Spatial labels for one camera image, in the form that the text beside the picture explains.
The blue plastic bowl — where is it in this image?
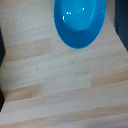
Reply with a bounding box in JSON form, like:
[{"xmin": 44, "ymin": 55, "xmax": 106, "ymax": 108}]
[{"xmin": 53, "ymin": 0, "xmax": 107, "ymax": 50}]

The black box with handle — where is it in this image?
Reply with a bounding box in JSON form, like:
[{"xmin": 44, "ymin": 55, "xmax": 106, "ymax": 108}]
[{"xmin": 113, "ymin": 0, "xmax": 128, "ymax": 53}]

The black open storage case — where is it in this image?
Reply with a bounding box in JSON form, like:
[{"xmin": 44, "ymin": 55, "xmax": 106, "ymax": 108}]
[{"xmin": 0, "ymin": 27, "xmax": 6, "ymax": 112}]

